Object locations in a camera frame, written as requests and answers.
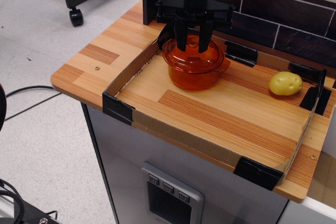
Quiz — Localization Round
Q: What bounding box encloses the yellow plastic potato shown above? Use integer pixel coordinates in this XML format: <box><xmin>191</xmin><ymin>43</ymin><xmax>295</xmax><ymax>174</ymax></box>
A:
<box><xmin>269</xmin><ymin>71</ymin><xmax>303</xmax><ymax>96</ymax></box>

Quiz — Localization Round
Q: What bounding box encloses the orange transparent pot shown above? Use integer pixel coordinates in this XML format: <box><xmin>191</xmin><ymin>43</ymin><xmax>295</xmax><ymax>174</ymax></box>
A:
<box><xmin>168</xmin><ymin>43</ymin><xmax>230</xmax><ymax>91</ymax></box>

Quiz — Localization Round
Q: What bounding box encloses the grey metal cabinet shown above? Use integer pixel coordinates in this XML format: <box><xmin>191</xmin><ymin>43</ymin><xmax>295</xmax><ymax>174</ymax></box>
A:
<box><xmin>82</xmin><ymin>105</ymin><xmax>288</xmax><ymax>223</ymax></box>

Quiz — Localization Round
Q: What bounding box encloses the black caster wheel near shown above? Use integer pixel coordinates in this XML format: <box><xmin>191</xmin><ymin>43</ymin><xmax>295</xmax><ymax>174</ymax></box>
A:
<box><xmin>69</xmin><ymin>9</ymin><xmax>83</xmax><ymax>27</ymax></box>

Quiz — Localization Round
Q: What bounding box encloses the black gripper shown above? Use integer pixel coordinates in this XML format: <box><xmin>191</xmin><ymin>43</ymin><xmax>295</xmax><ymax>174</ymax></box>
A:
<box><xmin>155</xmin><ymin>0</ymin><xmax>234</xmax><ymax>53</ymax></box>

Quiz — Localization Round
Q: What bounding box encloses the black equipment base with screw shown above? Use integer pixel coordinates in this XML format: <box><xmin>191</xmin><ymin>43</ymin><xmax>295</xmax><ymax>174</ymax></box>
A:
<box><xmin>14</xmin><ymin>200</ymin><xmax>60</xmax><ymax>224</ymax></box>

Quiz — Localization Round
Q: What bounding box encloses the orange transparent pot lid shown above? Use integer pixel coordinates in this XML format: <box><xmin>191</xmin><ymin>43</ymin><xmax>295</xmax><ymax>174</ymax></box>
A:
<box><xmin>163</xmin><ymin>35</ymin><xmax>225</xmax><ymax>74</ymax></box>

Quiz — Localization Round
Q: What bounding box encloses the black braided cable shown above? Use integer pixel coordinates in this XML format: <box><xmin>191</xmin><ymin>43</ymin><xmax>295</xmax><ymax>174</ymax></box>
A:
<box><xmin>0</xmin><ymin>178</ymin><xmax>26</xmax><ymax>224</ymax></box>

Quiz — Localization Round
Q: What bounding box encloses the cardboard fence with black tape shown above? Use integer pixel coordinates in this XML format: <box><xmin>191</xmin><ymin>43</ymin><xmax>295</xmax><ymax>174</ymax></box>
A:
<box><xmin>102</xmin><ymin>20</ymin><xmax>332</xmax><ymax>191</ymax></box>

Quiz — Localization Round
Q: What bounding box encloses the grey control panel with buttons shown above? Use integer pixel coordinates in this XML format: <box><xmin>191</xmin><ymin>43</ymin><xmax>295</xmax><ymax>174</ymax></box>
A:
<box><xmin>141</xmin><ymin>162</ymin><xmax>205</xmax><ymax>224</ymax></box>

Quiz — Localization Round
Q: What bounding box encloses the black floor cable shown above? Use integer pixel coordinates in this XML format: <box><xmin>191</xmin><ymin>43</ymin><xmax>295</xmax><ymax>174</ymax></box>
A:
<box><xmin>4</xmin><ymin>85</ymin><xmax>61</xmax><ymax>121</ymax></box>

